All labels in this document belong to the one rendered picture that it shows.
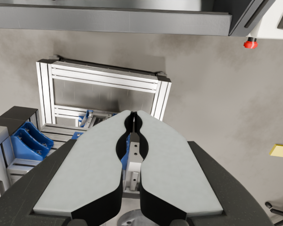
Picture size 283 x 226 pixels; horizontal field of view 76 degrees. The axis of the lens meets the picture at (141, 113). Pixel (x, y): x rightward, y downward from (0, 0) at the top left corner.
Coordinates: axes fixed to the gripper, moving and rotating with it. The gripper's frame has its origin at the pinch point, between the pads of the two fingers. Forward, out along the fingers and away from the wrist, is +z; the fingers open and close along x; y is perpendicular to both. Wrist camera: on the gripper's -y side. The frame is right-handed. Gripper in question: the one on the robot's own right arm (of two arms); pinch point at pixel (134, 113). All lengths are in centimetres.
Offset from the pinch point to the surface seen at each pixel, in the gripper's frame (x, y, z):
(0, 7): -26.1, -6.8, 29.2
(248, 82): 88, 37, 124
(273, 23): 25.6, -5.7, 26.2
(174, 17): 7.3, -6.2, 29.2
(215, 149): 77, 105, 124
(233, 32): 19.6, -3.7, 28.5
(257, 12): 21.0, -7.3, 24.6
